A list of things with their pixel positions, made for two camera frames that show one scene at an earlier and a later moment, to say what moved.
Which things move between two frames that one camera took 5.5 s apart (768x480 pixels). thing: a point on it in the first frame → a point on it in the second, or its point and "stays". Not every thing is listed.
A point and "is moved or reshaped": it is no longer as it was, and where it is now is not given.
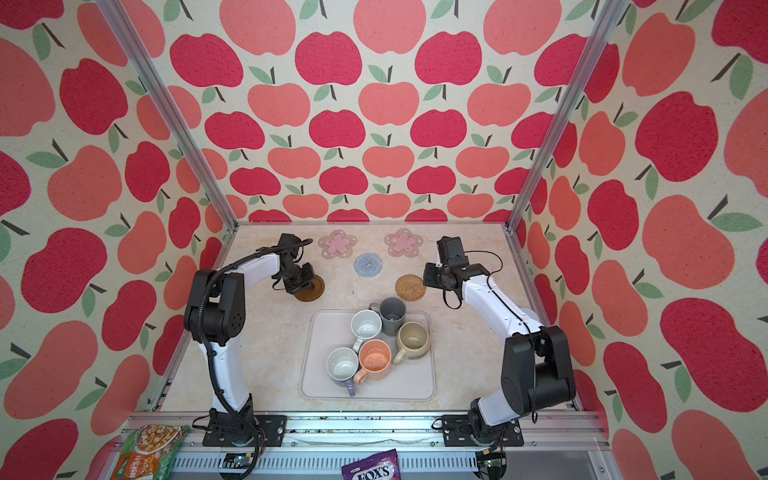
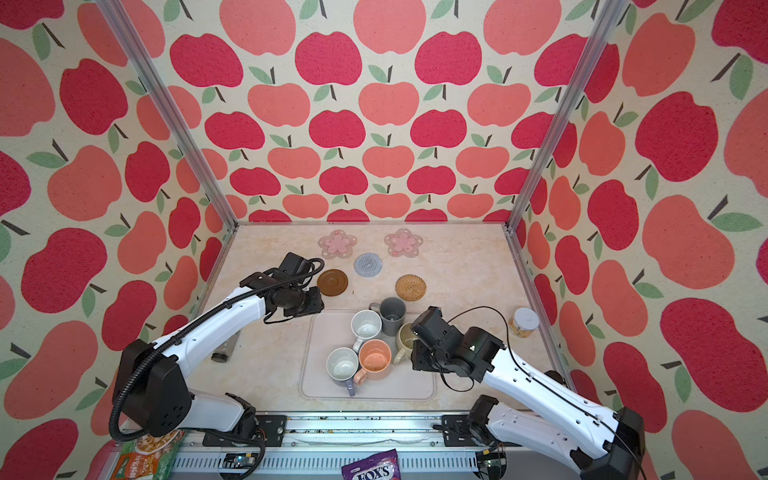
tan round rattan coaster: (410, 287) stays
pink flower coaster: (403, 243) stays
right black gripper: (428, 273) → (416, 358)
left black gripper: (307, 283) → (317, 305)
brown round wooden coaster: (312, 294) is moved or reshaped
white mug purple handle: (342, 365) stays
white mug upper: (366, 325) stays
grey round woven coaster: (368, 265) stays
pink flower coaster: (337, 244) stays
